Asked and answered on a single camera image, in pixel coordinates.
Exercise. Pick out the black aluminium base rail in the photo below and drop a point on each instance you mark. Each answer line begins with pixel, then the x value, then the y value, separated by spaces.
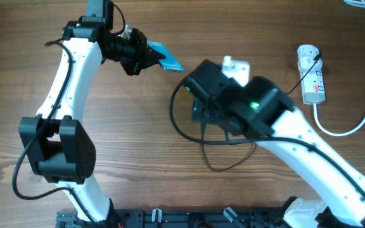
pixel 157 218

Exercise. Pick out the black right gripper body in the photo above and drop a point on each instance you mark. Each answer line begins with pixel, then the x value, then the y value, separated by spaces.
pixel 207 114

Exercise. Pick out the white power strip socket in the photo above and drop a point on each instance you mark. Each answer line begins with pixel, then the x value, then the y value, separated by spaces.
pixel 310 67

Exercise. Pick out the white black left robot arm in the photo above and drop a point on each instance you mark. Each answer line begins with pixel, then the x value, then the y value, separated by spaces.
pixel 55 142

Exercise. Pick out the blue screen smartphone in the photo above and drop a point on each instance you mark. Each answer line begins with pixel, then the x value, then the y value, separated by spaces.
pixel 169 63

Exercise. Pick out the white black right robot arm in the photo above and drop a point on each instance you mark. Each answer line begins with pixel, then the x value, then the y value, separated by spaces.
pixel 262 113

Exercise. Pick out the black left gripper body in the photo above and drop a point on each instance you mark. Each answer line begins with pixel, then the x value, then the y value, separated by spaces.
pixel 133 52

